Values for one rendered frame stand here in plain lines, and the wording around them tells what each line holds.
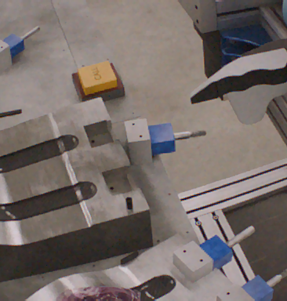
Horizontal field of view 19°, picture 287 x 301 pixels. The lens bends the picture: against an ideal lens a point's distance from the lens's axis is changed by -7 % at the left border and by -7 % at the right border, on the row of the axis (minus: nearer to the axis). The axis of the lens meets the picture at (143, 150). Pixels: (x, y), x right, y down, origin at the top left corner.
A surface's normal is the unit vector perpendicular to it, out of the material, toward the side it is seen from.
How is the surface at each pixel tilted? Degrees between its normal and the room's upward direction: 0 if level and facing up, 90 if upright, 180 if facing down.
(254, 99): 87
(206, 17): 90
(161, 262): 0
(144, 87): 0
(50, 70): 0
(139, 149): 90
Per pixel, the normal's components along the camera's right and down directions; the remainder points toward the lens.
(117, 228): 0.30, 0.66
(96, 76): -0.07, -0.70
